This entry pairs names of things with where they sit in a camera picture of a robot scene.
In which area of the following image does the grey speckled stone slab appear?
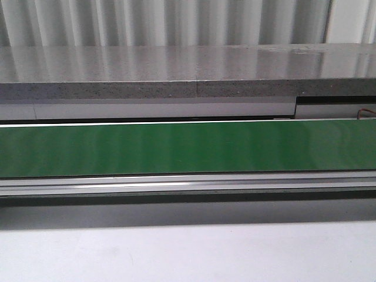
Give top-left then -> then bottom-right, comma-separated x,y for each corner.
1,43 -> 375,100

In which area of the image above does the green conveyor belt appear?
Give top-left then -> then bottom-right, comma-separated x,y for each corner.
1,119 -> 375,178

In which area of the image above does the white pleated curtain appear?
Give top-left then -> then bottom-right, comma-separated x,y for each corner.
1,1 -> 375,46

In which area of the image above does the grey conveyor back rail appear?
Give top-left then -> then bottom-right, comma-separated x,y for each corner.
1,96 -> 375,121

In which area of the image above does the aluminium conveyor front rail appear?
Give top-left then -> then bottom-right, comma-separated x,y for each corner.
1,171 -> 375,196

